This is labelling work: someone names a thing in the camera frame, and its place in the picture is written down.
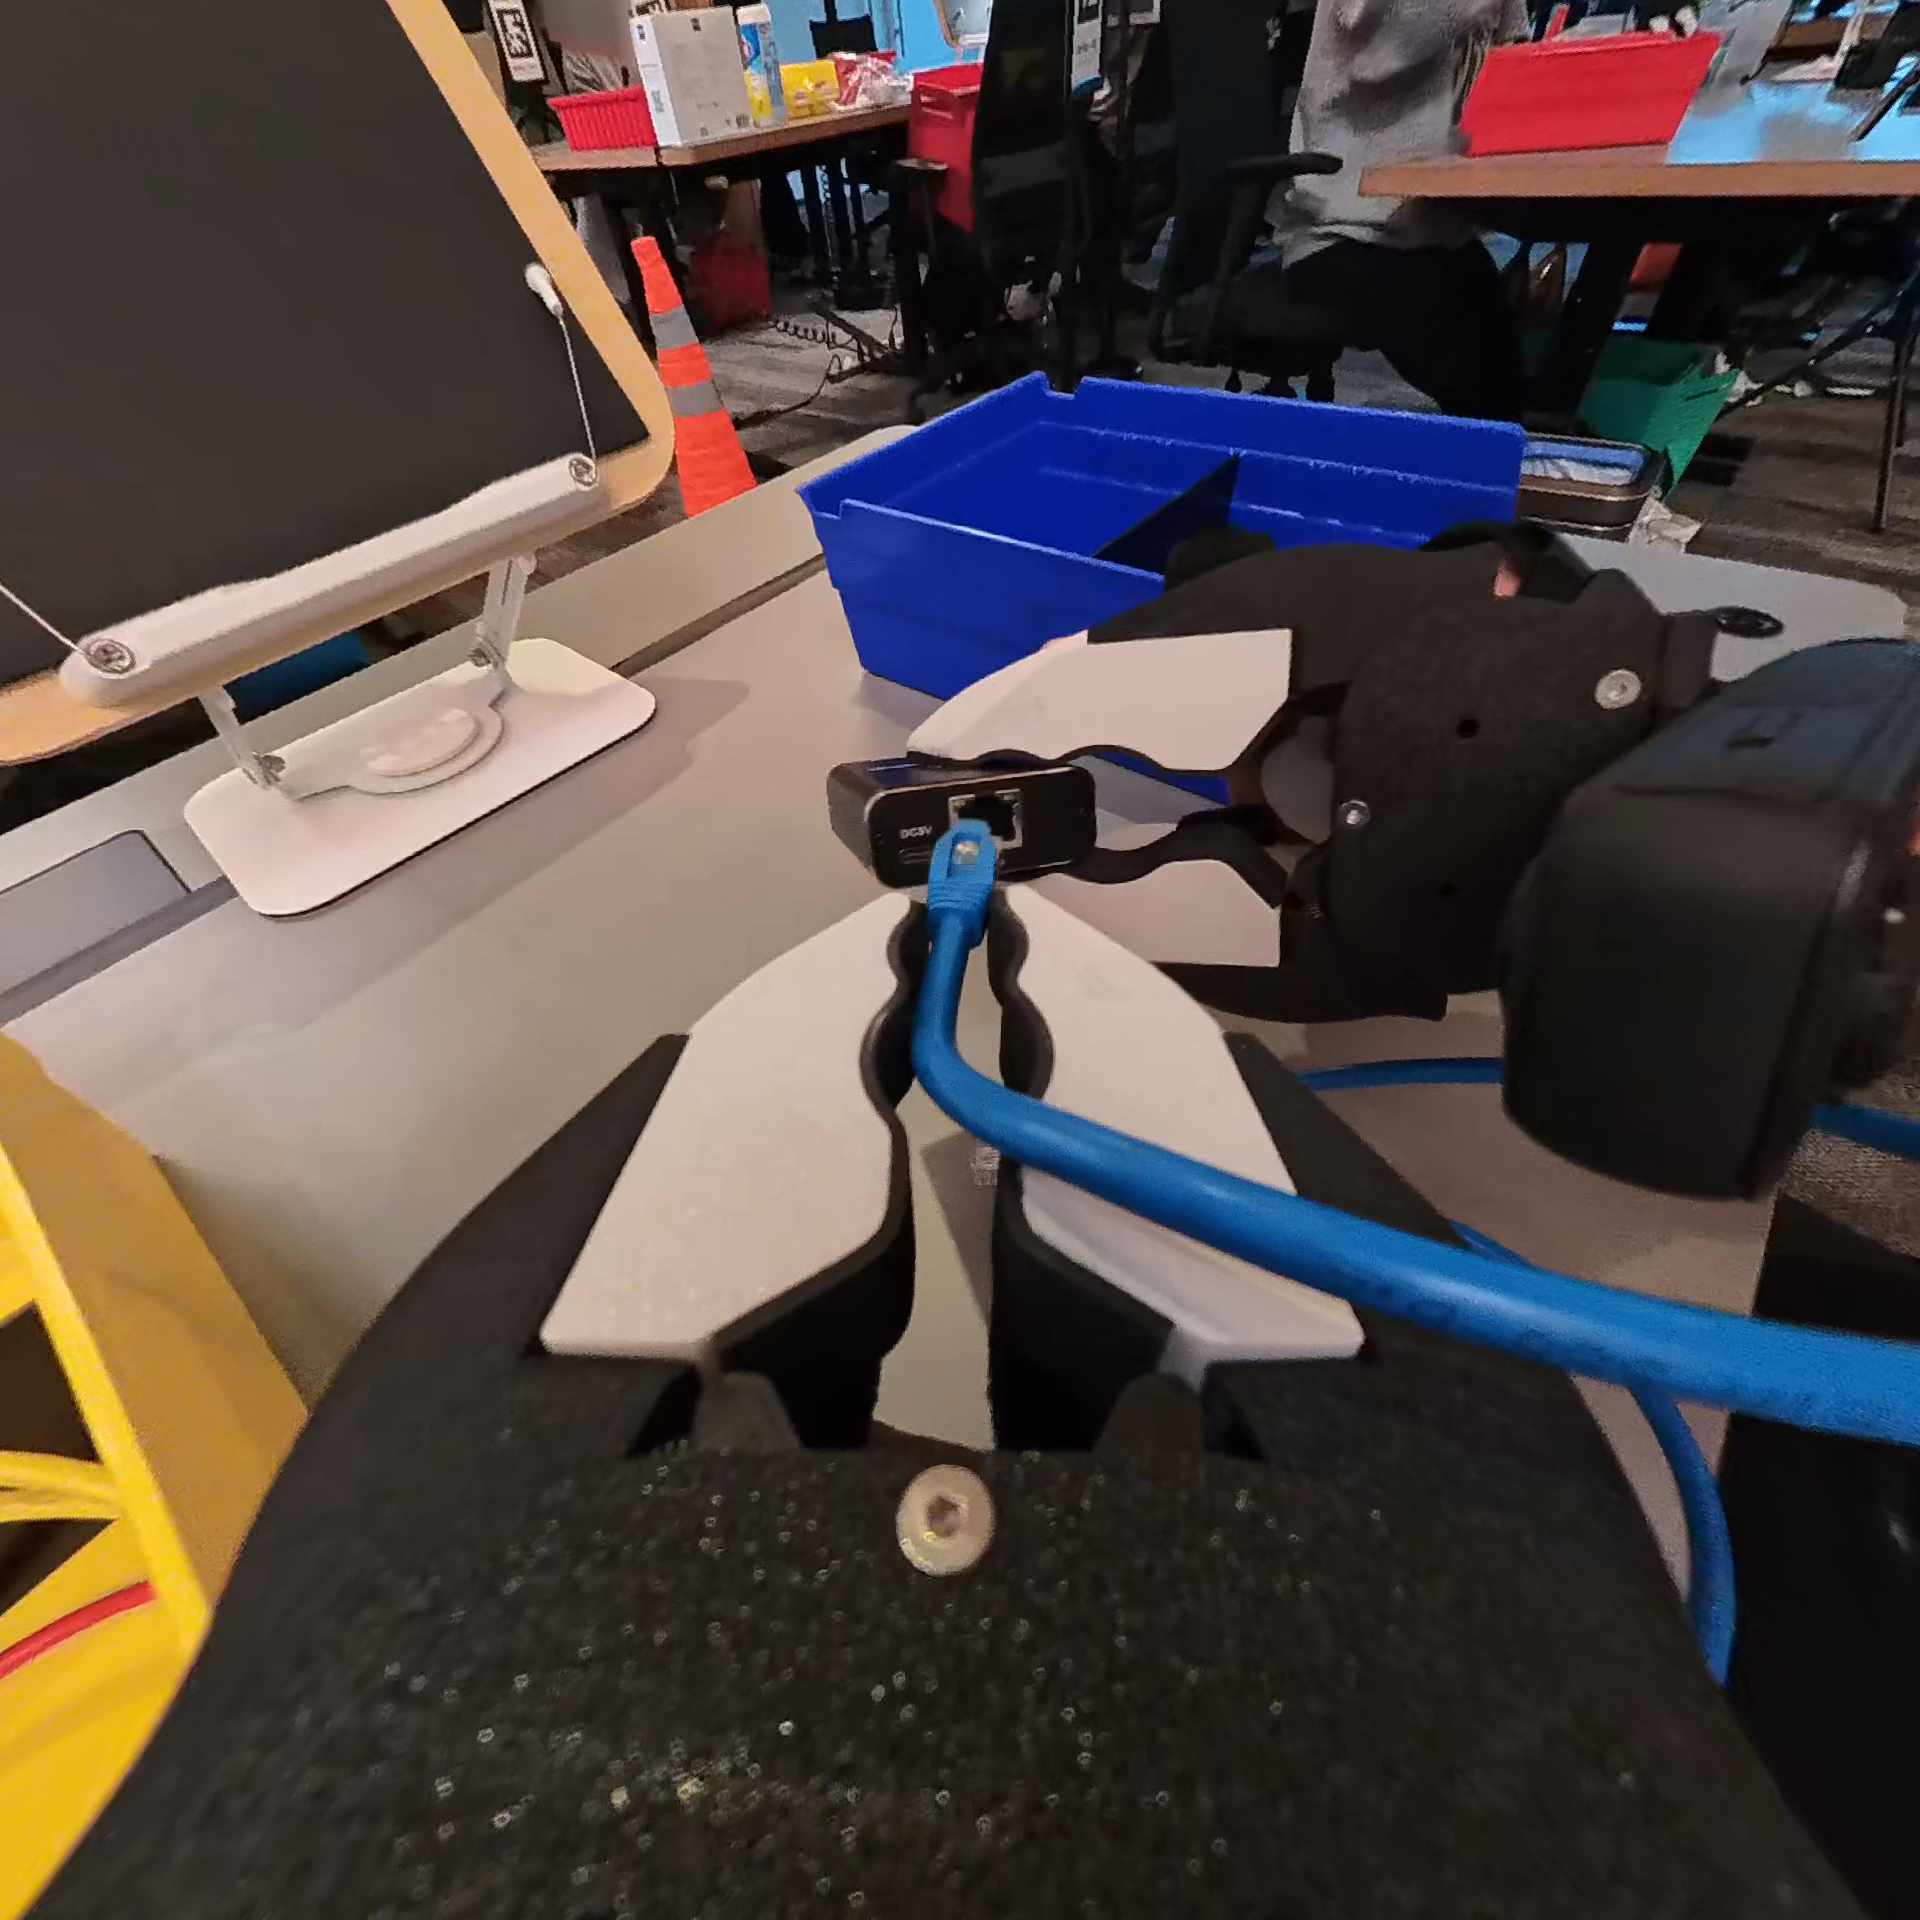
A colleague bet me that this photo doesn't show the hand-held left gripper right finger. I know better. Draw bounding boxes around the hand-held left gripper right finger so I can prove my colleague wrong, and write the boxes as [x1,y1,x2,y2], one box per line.
[987,888,1370,1451]

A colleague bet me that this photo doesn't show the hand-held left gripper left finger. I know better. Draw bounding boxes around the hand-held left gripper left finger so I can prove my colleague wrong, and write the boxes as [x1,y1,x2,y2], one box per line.
[536,896,917,1451]

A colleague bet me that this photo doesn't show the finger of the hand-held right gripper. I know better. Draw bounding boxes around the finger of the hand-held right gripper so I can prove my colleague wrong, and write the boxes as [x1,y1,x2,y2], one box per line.
[908,631,1295,760]
[1036,816,1295,969]

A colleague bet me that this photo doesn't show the blue plastic bin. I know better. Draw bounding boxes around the blue plastic bin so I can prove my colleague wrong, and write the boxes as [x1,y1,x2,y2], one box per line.
[797,372,1528,806]

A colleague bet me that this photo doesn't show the black ethernet adapter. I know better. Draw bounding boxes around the black ethernet adapter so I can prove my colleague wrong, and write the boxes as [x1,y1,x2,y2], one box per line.
[824,758,1096,889]

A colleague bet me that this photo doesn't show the blue ethernet cable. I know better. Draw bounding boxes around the blue ethernet cable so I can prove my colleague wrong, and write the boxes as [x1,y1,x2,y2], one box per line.
[909,816,1920,1690]

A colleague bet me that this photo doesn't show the yellow plastic bin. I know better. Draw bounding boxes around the yellow plastic bin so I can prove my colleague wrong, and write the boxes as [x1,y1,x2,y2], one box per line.
[0,1036,308,1920]

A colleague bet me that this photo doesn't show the yellow ethernet cable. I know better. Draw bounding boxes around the yellow ethernet cable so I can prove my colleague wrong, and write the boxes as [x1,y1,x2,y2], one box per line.
[0,1448,127,1529]

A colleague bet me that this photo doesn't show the red ethernet cable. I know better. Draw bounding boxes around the red ethernet cable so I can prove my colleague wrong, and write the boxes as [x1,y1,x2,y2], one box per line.
[0,1580,159,1686]

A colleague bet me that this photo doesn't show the black bin divider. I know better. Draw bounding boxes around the black bin divider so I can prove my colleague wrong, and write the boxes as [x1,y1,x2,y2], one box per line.
[1092,458,1244,577]
[0,1306,114,1623]

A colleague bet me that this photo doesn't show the black office chair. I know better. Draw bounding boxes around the black office chair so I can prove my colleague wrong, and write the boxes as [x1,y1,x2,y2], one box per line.
[1148,143,1354,406]

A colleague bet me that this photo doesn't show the green plastic bin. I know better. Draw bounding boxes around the green plastic bin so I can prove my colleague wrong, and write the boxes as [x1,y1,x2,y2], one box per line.
[1574,336,1742,483]

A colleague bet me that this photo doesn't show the white stand base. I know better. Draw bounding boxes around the white stand base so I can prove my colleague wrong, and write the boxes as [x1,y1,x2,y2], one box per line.
[182,556,658,922]

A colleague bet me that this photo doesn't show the orange traffic cone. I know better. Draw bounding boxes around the orange traffic cone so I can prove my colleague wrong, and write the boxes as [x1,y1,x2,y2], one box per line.
[631,236,758,520]

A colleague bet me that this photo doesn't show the red plastic crate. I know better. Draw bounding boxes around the red plastic crate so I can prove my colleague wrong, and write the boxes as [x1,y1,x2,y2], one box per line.
[908,65,984,227]

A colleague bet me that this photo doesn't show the wooden table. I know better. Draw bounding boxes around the wooden table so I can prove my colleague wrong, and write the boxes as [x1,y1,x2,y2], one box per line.
[1358,75,1920,203]
[532,97,917,174]

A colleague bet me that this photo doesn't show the red plastic tray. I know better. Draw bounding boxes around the red plastic tray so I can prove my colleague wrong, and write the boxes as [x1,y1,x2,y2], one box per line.
[1459,31,1723,161]

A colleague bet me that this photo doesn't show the white cardboard box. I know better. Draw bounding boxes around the white cardboard box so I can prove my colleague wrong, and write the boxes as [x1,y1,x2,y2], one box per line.
[631,7,751,148]

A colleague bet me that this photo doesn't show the red plastic basket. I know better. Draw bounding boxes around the red plastic basket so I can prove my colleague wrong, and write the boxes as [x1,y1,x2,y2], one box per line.
[547,87,663,153]

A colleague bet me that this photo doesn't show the black board with wooden frame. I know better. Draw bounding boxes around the black board with wooden frame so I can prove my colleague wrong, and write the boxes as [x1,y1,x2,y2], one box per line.
[0,0,675,769]

